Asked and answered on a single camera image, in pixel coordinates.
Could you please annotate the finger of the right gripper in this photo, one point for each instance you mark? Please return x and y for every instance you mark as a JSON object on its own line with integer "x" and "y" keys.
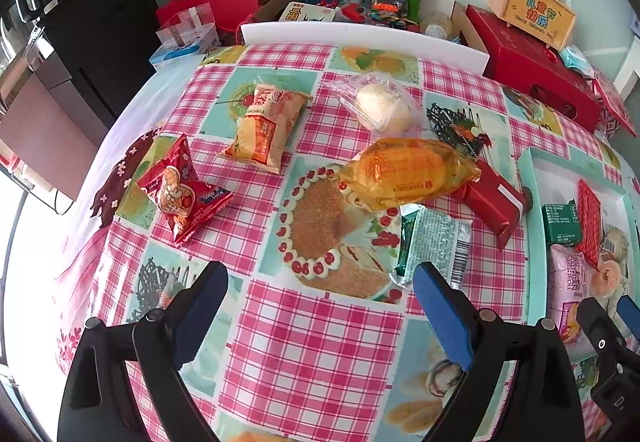
{"x": 602, "y": 336}
{"x": 630, "y": 314}

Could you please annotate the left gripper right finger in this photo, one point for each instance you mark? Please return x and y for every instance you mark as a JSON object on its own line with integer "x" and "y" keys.
{"x": 543, "y": 402}

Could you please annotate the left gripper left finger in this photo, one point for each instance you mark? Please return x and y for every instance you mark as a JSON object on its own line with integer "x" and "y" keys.
{"x": 98, "y": 402}

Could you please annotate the round orange jelly cup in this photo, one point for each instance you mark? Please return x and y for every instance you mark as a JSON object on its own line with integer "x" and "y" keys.
{"x": 606, "y": 278}

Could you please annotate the pink swiss roll packet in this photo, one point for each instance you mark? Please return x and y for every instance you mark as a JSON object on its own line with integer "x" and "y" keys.
{"x": 567, "y": 287}

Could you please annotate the clear cookie packet barcode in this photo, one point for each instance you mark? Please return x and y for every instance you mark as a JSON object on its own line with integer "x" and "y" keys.
{"x": 614, "y": 246}

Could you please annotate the red patterned foil packet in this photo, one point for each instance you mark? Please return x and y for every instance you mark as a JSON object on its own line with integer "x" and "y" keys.
{"x": 589, "y": 217}

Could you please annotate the dark green snack packet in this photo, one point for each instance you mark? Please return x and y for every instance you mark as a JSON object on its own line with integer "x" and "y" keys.
{"x": 561, "y": 224}

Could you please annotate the small red box packet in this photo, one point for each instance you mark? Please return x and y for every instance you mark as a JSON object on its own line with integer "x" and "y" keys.
{"x": 495, "y": 201}

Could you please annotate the silver green cracker packet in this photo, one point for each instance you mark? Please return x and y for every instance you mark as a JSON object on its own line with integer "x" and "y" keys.
{"x": 432, "y": 236}

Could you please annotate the red good luck snack bag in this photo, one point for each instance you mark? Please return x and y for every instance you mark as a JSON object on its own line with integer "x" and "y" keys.
{"x": 186, "y": 201}

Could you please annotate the orange bread packet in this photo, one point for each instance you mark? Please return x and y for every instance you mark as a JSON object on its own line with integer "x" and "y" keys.
{"x": 393, "y": 172}

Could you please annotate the orange swiss roll packet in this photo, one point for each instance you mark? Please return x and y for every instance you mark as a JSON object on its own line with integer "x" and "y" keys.
{"x": 263, "y": 132}

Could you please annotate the clear bag white bun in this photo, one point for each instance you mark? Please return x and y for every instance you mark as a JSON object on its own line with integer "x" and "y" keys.
{"x": 381, "y": 104}

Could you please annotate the teal cardboard tray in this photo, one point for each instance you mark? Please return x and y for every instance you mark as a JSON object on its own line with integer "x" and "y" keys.
{"x": 553, "y": 179}

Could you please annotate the pink patterned tin box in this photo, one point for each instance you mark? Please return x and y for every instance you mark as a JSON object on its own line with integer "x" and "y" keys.
{"x": 614, "y": 114}

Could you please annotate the white shelf table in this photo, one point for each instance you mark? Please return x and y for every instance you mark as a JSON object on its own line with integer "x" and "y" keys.
{"x": 629, "y": 73}

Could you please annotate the large red gift box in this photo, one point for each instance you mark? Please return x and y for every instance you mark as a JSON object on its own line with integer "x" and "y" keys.
{"x": 520, "y": 61}

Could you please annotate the blue wet wipes pack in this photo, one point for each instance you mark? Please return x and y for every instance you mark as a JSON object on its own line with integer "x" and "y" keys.
{"x": 575, "y": 60}

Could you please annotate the pink plaid tablecloth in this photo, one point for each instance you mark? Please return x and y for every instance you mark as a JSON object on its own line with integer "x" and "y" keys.
{"x": 313, "y": 341}

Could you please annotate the white foam board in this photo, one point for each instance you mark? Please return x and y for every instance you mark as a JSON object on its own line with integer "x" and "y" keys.
{"x": 361, "y": 35}

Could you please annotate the yellow handbag gift box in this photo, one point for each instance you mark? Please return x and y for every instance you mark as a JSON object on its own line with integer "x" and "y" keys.
{"x": 551, "y": 21}

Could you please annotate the blue tissue box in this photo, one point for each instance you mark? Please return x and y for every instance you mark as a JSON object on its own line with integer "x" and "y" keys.
{"x": 165, "y": 54}

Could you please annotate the black cabinet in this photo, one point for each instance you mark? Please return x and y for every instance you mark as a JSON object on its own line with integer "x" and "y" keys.
{"x": 104, "y": 46}

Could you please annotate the colourful toy bundle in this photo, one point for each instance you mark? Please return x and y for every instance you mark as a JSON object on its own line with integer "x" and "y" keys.
{"x": 388, "y": 11}

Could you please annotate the clear plastic box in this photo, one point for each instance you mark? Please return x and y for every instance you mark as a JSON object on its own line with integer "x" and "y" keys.
{"x": 193, "y": 26}

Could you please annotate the cardboard box of clutter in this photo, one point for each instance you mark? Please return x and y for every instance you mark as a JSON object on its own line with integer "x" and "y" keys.
{"x": 441, "y": 31}

